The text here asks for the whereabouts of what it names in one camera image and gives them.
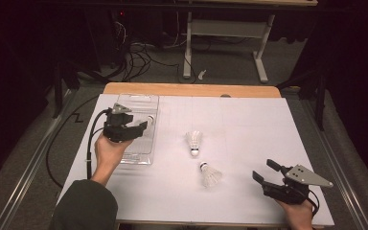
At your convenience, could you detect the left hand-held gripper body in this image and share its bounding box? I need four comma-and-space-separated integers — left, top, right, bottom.
103, 103, 135, 144

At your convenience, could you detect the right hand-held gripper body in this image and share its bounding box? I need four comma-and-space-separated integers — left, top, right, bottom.
262, 164, 334, 205

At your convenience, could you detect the clear plastic box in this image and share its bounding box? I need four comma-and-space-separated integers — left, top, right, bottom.
109, 93, 160, 166

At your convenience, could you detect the person's left hand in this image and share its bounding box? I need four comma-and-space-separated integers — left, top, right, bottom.
90, 132, 135, 187

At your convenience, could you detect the person's right hand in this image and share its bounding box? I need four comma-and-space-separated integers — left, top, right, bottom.
276, 198, 314, 230

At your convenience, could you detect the white table cover sheet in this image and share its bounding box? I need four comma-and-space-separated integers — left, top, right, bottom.
56, 93, 335, 228

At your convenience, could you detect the black metal stand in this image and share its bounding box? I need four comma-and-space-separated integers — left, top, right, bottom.
277, 68, 329, 132
52, 60, 81, 119

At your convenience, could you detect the black equipment with red light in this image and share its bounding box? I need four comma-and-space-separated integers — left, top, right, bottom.
109, 9, 166, 49

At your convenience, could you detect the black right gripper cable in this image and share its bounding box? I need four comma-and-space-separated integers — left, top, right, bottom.
306, 190, 321, 219

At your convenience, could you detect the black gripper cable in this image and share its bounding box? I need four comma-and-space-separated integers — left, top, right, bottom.
306, 190, 321, 219
85, 107, 113, 180

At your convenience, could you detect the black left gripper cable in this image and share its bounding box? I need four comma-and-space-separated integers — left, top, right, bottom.
85, 107, 113, 180

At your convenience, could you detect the metal floor rail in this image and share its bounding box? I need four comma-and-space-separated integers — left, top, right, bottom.
0, 89, 78, 230
300, 95, 368, 230

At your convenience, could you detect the tangle of black cables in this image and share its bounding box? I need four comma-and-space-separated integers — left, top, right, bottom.
108, 41, 180, 82

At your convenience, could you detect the long black floor cable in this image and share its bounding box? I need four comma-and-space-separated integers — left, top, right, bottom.
45, 94, 100, 190

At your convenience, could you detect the white desk frame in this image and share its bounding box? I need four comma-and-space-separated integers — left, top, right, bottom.
175, 0, 319, 84

